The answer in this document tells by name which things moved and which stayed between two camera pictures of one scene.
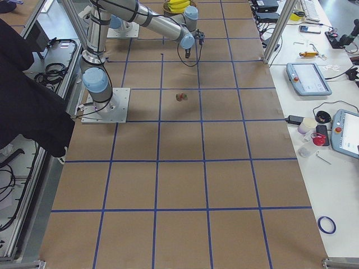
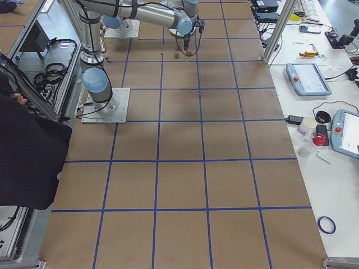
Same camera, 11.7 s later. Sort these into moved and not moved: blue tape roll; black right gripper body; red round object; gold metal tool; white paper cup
Moved: black right gripper body
Not moved: gold metal tool; red round object; white paper cup; blue tape roll
